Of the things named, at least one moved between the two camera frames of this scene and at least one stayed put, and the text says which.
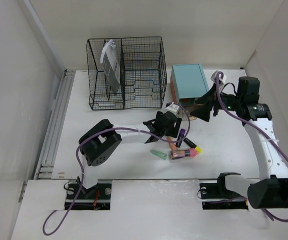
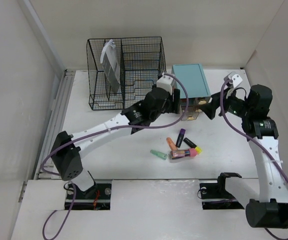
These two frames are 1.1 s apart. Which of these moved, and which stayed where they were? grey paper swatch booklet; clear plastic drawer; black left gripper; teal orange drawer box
Moved: black left gripper
Stayed: grey paper swatch booklet; teal orange drawer box; clear plastic drawer
